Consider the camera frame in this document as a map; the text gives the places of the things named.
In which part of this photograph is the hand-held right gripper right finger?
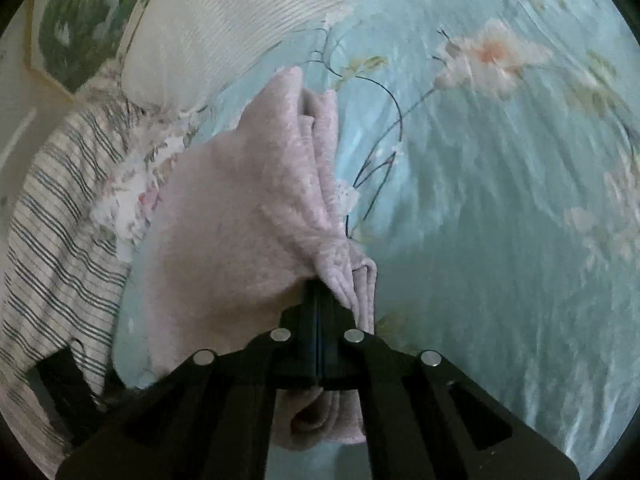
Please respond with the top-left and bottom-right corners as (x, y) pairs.
(318, 282), (581, 480)

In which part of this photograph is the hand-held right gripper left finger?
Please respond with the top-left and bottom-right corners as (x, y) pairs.
(55, 280), (321, 480)

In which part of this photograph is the pink fleece sweater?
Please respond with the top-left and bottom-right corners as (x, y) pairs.
(112, 66), (378, 450)

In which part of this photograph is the teal floral bed sheet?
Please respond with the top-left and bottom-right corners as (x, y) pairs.
(107, 0), (640, 480)

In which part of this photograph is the white floral cloth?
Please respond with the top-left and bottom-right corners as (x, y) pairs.
(92, 105), (201, 266)

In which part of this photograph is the dark cloth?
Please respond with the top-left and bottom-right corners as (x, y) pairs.
(27, 342), (128, 443)

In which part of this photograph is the plaid blanket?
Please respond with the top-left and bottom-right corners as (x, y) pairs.
(0, 95), (151, 476)

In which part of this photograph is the white striped pillow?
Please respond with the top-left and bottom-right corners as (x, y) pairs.
(122, 0), (416, 111)

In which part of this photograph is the green wall painting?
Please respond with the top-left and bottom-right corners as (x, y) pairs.
(25, 0), (168, 96)

